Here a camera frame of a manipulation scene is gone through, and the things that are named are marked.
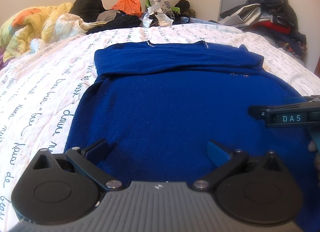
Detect black hat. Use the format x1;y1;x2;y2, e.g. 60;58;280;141
69;0;106;23

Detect dark clothes heap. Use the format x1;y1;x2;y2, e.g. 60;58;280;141
86;13;142;35

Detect white script-print bedspread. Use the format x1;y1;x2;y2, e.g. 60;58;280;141
1;24;319;231

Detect green plastic stool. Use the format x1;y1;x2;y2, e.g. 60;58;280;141
145;0;180;13

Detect blue knit sweater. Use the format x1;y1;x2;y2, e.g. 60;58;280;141
65;41;319;231

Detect yellow orange quilt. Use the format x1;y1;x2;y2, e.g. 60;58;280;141
1;3;99;66

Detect right hand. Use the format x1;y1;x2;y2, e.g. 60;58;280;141
308;140;320;175

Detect dark brown backpack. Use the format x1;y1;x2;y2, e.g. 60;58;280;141
174;0;196;18

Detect clear plastic bag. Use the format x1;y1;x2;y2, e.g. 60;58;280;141
142;4;174;28

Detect orange plastic bag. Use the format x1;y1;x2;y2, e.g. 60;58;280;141
111;0;143;17

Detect pile of clothes right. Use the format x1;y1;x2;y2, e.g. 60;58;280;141
219;0;308;62

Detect grey framed panel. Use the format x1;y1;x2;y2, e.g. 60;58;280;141
218;0;246;21

